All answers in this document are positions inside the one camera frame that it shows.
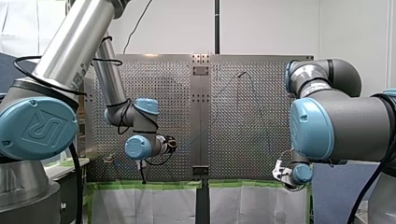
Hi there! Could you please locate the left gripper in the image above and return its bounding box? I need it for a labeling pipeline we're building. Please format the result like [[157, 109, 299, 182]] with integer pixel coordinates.
[[163, 135, 178, 155]]

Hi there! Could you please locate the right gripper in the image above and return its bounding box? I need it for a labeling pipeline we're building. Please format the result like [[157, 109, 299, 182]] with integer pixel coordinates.
[[281, 175, 297, 190]]

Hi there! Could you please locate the black upright pole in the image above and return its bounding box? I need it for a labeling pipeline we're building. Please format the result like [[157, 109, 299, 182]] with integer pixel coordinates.
[[214, 0, 221, 55]]

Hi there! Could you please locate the grey board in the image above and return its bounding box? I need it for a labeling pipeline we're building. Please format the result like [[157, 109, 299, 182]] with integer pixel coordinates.
[[312, 161, 379, 224]]

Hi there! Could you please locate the grey side table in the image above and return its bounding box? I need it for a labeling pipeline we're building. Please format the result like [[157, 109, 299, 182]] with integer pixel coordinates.
[[43, 156, 92, 224]]

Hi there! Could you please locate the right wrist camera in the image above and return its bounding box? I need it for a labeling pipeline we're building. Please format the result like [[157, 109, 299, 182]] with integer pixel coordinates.
[[272, 159, 293, 183]]

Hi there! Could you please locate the thin black wall cable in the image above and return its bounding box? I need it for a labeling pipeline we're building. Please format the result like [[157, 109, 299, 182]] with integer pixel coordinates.
[[122, 0, 154, 55]]

